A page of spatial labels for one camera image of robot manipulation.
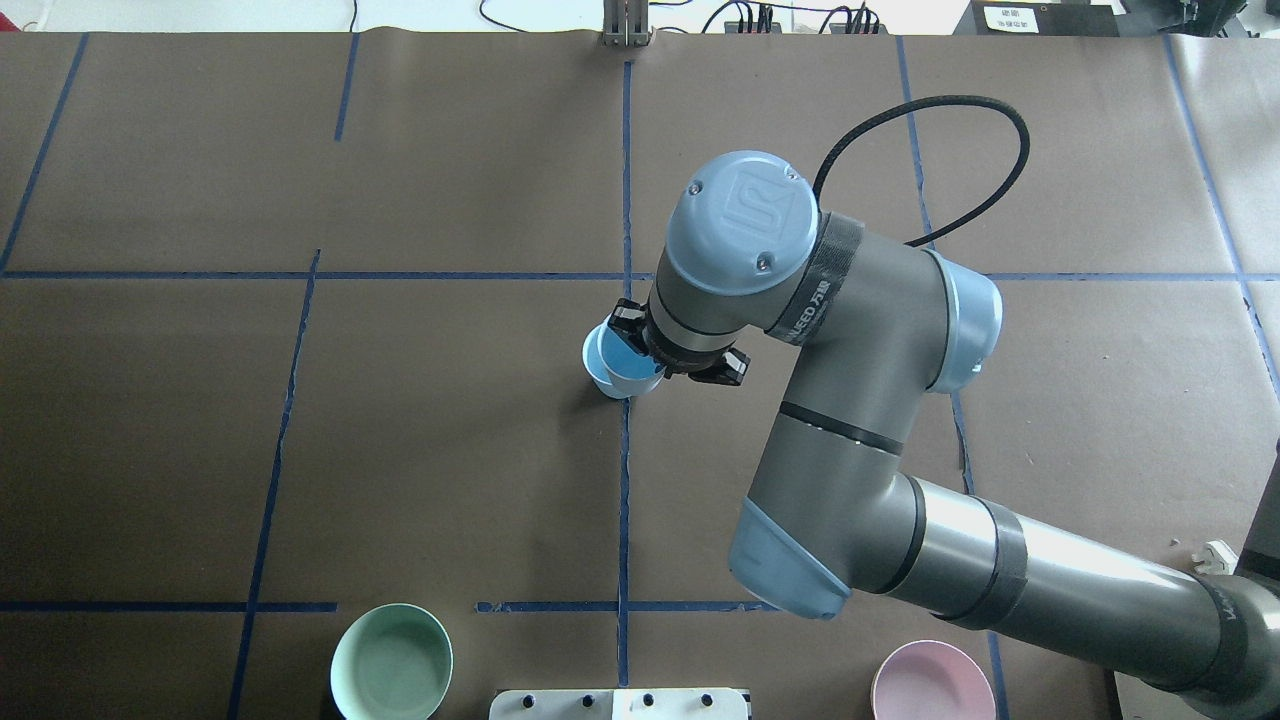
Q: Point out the pink bowl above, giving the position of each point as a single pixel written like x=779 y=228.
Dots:
x=931 y=680

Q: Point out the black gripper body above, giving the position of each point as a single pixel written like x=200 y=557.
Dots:
x=724 y=367

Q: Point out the white camera pole stand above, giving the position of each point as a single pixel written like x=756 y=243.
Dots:
x=623 y=703

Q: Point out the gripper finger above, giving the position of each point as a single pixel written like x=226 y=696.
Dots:
x=628 y=321

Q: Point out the black box on desk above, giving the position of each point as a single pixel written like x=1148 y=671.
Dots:
x=1038 y=18

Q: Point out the aluminium frame post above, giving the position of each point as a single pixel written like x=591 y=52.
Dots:
x=626 y=23

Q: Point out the light blue cup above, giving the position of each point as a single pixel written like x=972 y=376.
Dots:
x=650 y=374
x=610 y=364

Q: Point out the green bowl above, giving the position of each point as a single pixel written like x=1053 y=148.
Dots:
x=394 y=662

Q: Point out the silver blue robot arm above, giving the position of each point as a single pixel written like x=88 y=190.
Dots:
x=879 y=325

